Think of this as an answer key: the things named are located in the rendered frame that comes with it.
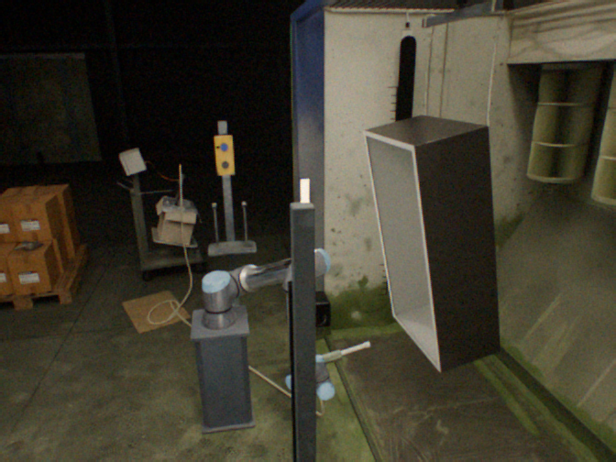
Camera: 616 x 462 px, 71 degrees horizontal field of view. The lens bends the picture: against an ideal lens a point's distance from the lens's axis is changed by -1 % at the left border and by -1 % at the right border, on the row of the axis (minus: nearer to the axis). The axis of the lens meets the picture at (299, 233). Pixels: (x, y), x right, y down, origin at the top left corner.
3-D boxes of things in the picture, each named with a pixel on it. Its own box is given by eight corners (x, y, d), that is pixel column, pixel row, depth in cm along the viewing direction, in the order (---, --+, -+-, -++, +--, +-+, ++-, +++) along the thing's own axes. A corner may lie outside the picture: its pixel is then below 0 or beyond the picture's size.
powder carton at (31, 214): (33, 229, 444) (26, 195, 432) (63, 227, 449) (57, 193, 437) (19, 242, 409) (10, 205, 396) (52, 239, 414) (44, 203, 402)
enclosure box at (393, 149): (442, 299, 286) (422, 115, 241) (500, 351, 231) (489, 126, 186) (392, 315, 281) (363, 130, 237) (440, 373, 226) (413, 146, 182)
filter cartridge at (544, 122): (591, 192, 291) (617, 59, 262) (569, 203, 269) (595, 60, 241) (535, 183, 317) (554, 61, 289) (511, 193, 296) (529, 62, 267)
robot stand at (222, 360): (202, 434, 249) (190, 338, 228) (203, 399, 277) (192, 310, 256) (255, 427, 254) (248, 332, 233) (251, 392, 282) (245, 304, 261)
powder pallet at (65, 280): (13, 264, 488) (10, 252, 484) (90, 255, 510) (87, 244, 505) (-27, 316, 380) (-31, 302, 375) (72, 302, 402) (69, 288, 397)
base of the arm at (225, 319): (202, 332, 234) (200, 315, 231) (203, 313, 252) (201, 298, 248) (237, 327, 237) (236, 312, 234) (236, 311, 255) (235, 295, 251)
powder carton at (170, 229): (150, 225, 471) (158, 190, 463) (190, 232, 489) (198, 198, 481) (153, 241, 424) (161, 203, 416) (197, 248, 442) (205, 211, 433)
